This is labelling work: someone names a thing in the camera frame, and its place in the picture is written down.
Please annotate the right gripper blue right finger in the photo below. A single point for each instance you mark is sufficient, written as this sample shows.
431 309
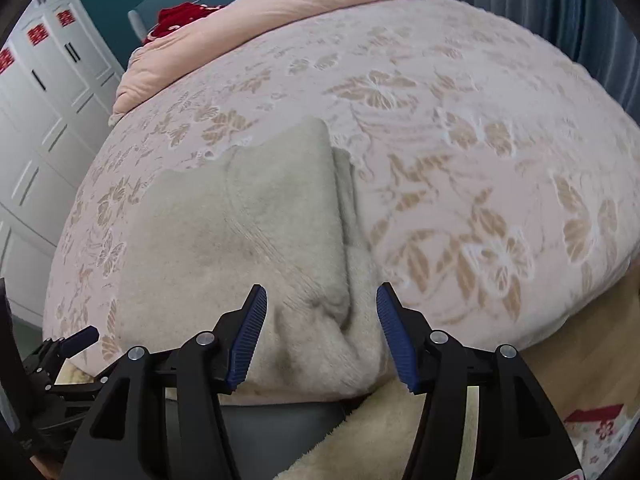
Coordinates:
405 331

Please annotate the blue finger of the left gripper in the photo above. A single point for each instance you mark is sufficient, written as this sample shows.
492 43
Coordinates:
79 342

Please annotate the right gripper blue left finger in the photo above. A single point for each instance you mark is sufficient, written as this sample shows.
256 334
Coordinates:
236 337

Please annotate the beige heart pattern knit sweater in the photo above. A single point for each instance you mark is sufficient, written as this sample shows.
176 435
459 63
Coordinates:
281 215

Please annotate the cream fluffy rug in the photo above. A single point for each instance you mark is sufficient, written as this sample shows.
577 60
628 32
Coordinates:
374 442

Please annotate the pink butterfly pattern bedspread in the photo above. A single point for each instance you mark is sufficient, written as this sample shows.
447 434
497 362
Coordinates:
496 183

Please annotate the red white floral box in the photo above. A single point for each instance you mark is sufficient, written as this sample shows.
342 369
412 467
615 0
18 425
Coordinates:
597 436

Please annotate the white panelled wardrobe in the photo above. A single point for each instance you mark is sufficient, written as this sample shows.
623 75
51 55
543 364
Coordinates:
58 84

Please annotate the red garment on bed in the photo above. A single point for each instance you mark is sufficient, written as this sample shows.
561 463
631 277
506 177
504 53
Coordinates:
171 19

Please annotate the pink folded duvet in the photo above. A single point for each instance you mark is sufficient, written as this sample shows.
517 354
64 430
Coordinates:
160 63

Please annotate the blue grey curtain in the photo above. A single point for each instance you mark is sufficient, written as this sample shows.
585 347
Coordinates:
593 33

